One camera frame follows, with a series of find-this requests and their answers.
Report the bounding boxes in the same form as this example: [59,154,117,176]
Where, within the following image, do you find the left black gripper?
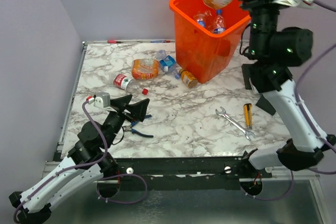
[103,95,150,148]

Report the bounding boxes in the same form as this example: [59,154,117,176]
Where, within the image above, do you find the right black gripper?
[239,0,298,57]

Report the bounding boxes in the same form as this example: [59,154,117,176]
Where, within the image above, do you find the red white label bottle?
[112,73,149,95]

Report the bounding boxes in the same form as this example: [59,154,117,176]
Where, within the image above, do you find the blue label slim bottle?
[211,9,226,34]

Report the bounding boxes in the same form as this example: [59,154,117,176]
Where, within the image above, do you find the Pepsi bottle blue cap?
[193,10,212,30]

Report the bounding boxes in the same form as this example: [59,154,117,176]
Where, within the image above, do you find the light blue label bottle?
[156,50,181,79]

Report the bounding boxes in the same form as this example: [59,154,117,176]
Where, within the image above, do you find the orange juice small bottle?
[179,69,198,88]

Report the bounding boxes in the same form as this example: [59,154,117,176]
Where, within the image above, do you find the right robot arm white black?
[240,0,335,177]

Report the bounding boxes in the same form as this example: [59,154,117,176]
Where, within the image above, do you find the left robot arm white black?
[9,92,150,223]

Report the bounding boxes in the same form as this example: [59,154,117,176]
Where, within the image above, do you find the orange plastic bin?
[169,0,250,83]

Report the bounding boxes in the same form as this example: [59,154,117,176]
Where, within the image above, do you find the red marker pen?
[107,40,123,44]

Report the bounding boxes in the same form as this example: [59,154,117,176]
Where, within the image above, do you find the blue red pen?
[150,40,172,44]

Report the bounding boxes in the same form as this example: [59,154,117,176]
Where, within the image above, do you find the black flat box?
[241,64,253,90]

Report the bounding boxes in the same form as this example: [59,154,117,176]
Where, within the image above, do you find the silver wrench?
[215,107,256,141]

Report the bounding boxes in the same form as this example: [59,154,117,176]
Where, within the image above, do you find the black square pad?
[256,95,276,116]

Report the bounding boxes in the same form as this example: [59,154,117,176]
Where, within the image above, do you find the blue handled pliers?
[122,119,154,138]

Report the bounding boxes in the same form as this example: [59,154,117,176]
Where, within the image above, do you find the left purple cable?
[13,97,148,223]

